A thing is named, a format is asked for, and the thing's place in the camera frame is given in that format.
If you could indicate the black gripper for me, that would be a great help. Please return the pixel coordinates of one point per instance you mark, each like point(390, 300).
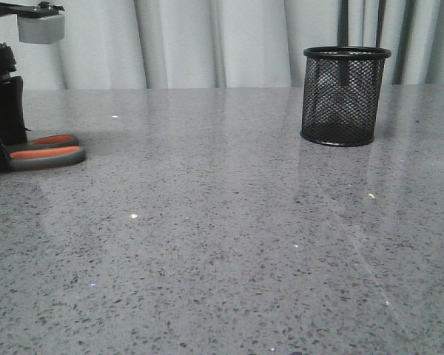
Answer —
point(12, 128)

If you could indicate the grey orange handled scissors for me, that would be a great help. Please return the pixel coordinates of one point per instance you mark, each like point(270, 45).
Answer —
point(45, 153)

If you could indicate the black mesh pencil bucket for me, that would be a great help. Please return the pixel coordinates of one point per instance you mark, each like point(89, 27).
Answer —
point(341, 93)

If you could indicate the grey curtain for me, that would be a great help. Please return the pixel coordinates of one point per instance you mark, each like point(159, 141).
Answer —
point(199, 44)

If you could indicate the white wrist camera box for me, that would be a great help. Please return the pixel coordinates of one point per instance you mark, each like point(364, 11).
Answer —
point(45, 30)

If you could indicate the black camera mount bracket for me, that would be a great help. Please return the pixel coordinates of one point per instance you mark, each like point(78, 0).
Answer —
point(40, 10)

